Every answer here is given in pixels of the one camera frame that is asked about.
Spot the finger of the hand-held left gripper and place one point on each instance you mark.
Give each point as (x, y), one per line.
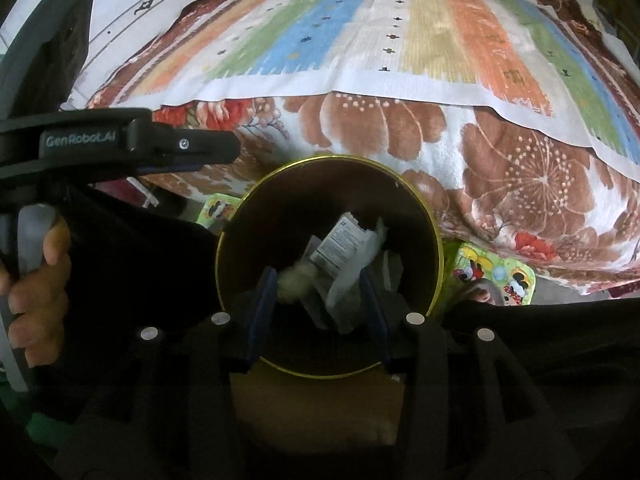
(200, 145)
(170, 166)

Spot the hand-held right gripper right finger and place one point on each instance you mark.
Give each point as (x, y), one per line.
(375, 310)

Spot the person's left hand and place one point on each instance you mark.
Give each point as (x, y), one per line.
(40, 310)

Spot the white fluffy wad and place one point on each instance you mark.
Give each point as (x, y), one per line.
(295, 282)

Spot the brown floral blanket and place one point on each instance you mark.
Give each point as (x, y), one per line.
(525, 175)

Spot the green cloth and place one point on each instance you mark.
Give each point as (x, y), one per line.
(42, 432)

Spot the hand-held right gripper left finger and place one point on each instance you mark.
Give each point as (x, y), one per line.
(262, 310)

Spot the white cloth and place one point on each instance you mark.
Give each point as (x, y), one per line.
(625, 50)

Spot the white bed headboard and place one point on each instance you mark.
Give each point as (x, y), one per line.
(150, 25)

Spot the maroon cloth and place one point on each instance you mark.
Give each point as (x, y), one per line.
(125, 191)

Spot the person's bare foot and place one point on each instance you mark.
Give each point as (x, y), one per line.
(480, 292)

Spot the green cartoon print mat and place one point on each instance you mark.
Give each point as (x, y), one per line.
(500, 275)

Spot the striped colourful mat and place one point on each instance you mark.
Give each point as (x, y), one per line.
(380, 35)

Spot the dark bin with gold rim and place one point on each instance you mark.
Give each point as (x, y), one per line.
(280, 210)

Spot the person's black trousers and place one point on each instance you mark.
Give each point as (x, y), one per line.
(550, 350)

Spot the small white carton box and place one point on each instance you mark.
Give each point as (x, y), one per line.
(337, 247)

